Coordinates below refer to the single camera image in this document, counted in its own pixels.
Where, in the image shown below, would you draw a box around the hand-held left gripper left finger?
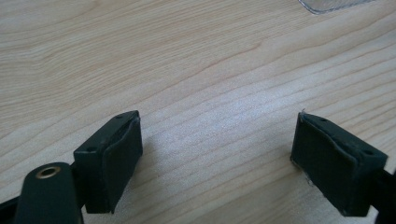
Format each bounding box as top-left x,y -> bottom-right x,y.
73,109 -> 144,215

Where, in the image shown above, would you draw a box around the clear plastic container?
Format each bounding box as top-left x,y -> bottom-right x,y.
297,0 -> 377,15

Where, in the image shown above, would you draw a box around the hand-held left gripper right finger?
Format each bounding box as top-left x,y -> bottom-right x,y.
290,108 -> 389,217

